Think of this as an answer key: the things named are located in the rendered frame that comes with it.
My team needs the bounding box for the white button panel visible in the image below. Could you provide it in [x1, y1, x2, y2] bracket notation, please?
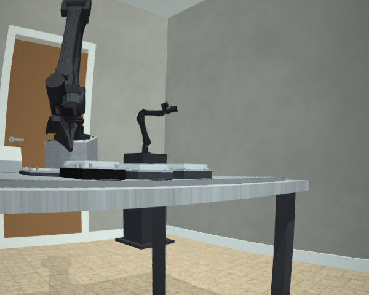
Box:
[0, 146, 22, 173]

